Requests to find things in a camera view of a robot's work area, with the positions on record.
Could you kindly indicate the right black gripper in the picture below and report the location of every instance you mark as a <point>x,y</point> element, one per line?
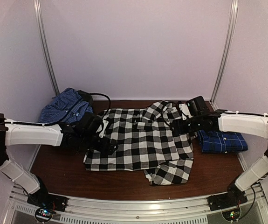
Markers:
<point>179,129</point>

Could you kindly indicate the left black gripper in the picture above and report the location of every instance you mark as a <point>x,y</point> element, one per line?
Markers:
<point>110,150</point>

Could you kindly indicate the black white checkered shirt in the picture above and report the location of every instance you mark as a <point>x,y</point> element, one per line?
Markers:
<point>148,141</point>

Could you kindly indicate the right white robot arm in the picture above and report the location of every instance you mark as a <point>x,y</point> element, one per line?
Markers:
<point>220,120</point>

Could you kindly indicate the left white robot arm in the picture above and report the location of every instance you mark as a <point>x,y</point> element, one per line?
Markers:
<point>22,133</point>

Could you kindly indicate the folded blue plaid shirt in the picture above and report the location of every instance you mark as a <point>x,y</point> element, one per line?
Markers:
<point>221,142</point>

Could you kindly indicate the crumpled blue dotted shirt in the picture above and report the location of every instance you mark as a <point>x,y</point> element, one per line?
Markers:
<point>67,107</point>

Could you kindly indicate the black pinstripe shirt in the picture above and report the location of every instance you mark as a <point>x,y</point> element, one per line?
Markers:
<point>86,97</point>

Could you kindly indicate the left circuit board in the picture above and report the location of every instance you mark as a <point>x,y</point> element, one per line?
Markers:
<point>42,214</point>

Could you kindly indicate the circuit board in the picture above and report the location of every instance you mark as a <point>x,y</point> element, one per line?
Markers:
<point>231,215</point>
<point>42,214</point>

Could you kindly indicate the right circuit board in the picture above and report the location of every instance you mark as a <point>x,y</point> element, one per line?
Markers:
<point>231,215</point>

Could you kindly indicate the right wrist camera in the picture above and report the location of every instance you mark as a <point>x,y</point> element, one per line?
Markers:
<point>194,107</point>

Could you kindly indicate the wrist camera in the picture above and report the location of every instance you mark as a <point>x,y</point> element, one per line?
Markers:
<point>194,107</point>
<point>91,125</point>

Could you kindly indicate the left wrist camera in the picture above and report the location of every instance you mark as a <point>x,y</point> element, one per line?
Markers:
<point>91,125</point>

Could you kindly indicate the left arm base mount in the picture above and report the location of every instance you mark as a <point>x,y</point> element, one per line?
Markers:
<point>48,201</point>

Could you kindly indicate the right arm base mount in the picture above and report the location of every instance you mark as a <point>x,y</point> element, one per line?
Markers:
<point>224,201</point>

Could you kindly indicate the front aluminium rail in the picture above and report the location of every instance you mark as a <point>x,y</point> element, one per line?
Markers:
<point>191,210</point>

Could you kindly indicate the right aluminium frame post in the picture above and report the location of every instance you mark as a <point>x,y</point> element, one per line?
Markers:
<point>228,43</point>

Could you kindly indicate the aluminium frame post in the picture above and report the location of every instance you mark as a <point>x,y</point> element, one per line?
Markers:
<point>44,45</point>
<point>228,43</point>

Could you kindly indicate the left aluminium frame post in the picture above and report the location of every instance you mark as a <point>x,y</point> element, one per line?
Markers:
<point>44,45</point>

